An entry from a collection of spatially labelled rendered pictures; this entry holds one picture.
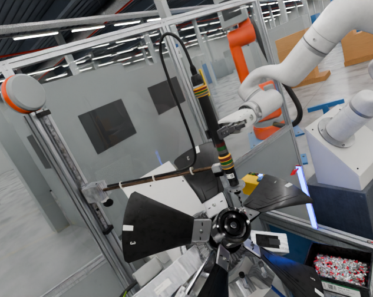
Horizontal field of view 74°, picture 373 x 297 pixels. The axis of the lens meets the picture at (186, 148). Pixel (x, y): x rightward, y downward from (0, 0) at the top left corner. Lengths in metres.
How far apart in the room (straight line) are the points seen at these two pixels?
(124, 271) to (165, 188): 0.49
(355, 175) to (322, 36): 0.76
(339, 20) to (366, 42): 9.19
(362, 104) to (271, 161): 1.03
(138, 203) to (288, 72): 0.63
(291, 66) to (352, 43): 9.17
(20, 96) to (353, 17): 1.13
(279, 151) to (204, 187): 1.35
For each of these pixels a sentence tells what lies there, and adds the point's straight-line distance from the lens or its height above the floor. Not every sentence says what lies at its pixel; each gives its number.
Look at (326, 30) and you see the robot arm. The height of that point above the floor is 1.68.
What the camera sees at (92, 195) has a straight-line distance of 1.18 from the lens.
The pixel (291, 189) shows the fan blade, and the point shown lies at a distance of 1.08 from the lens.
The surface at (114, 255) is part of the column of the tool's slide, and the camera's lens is 1.37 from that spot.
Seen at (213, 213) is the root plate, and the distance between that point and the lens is 0.93.
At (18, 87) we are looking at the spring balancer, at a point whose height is 1.90.
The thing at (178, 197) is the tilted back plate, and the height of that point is 1.23.
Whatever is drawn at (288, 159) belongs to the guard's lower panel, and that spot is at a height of 0.72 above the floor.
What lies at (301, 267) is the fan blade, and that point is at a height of 0.97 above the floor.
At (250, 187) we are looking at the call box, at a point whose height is 1.04.
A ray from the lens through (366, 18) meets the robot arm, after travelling 0.85.
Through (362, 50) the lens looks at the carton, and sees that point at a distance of 10.03.
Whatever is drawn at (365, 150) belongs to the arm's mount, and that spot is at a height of 1.06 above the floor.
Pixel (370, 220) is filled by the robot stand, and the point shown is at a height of 0.78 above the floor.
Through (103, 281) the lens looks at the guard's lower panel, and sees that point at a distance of 1.59.
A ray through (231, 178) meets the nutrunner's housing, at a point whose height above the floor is 1.34.
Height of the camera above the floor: 1.72
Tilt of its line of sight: 16 degrees down
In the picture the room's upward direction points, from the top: 22 degrees counter-clockwise
